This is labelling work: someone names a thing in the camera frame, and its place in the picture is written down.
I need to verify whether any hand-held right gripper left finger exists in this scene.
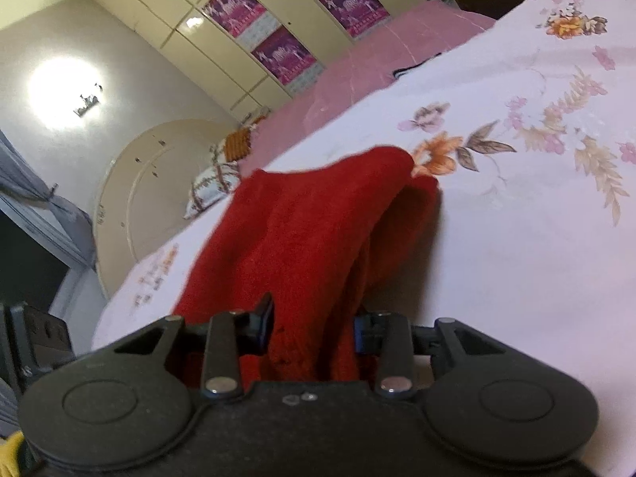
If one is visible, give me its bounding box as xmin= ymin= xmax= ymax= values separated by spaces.
xmin=113 ymin=292 xmax=276 ymax=401

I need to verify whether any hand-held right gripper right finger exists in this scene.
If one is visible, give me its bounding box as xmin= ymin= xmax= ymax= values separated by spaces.
xmin=352 ymin=309 xmax=504 ymax=399

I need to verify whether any red sweater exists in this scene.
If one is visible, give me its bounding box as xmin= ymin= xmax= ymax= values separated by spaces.
xmin=171 ymin=145 xmax=441 ymax=389

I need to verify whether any yellow cloth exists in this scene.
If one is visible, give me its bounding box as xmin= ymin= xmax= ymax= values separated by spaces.
xmin=0 ymin=431 xmax=27 ymax=477

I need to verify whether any grey curtain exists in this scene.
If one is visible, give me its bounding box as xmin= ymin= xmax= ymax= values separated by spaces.
xmin=0 ymin=129 xmax=96 ymax=270

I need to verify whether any cream round headboard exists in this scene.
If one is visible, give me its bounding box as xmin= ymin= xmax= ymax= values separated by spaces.
xmin=93 ymin=119 xmax=238 ymax=300

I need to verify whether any small white checked pillow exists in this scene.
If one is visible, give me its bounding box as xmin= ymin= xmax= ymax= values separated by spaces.
xmin=210 ymin=140 xmax=235 ymax=166

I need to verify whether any white floral bed sheet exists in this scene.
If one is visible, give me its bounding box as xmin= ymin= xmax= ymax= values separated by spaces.
xmin=92 ymin=0 xmax=636 ymax=477

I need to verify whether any orange patterned cushion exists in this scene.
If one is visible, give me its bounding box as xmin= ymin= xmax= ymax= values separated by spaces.
xmin=223 ymin=126 xmax=255 ymax=161

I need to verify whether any pink bed sheet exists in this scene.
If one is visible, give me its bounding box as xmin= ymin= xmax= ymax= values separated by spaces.
xmin=242 ymin=0 xmax=498 ymax=171

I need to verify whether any black and white cloth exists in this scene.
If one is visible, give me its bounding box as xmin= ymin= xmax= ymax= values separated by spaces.
xmin=392 ymin=54 xmax=440 ymax=81

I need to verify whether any cream wardrobe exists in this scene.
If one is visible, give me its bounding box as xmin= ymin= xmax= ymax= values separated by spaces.
xmin=88 ymin=0 xmax=429 ymax=121

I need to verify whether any wall hook rack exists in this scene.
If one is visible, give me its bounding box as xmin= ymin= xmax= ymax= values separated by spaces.
xmin=72 ymin=82 xmax=103 ymax=117

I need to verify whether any pink wall poster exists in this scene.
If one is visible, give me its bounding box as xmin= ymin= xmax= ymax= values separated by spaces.
xmin=318 ymin=0 xmax=389 ymax=39
xmin=203 ymin=0 xmax=268 ymax=39
xmin=250 ymin=26 xmax=320 ymax=86

